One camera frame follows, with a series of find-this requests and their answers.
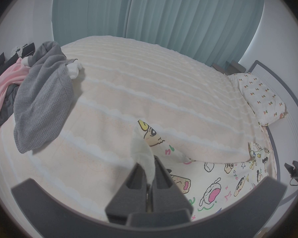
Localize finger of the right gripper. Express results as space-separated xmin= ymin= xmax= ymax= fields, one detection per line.
xmin=284 ymin=163 xmax=297 ymax=175

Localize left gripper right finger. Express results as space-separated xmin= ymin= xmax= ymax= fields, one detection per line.
xmin=151 ymin=155 xmax=195 ymax=219

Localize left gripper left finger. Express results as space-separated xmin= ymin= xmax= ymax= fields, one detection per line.
xmin=105 ymin=162 xmax=150 ymax=225

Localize white printed pyjama top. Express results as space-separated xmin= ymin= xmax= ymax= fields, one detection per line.
xmin=130 ymin=119 xmax=272 ymax=222

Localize white printed pillow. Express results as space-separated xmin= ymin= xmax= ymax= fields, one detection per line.
xmin=229 ymin=72 xmax=288 ymax=127

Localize bed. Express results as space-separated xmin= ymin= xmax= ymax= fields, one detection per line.
xmin=0 ymin=35 xmax=298 ymax=222

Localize grey bedside table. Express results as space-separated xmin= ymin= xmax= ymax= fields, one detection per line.
xmin=211 ymin=60 xmax=247 ymax=76

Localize grey garment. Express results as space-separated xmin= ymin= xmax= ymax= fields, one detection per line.
xmin=13 ymin=41 xmax=84 ymax=154

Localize black garment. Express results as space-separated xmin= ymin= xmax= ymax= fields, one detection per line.
xmin=0 ymin=84 xmax=21 ymax=136

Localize pink garment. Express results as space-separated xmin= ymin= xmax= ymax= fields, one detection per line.
xmin=0 ymin=58 xmax=31 ymax=130

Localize blue-green curtain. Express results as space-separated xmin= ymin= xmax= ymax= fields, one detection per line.
xmin=51 ymin=0 xmax=136 ymax=47
xmin=124 ymin=0 xmax=265 ymax=67

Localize black chest of drawers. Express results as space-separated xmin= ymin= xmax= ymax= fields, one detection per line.
xmin=0 ymin=43 xmax=36 ymax=77

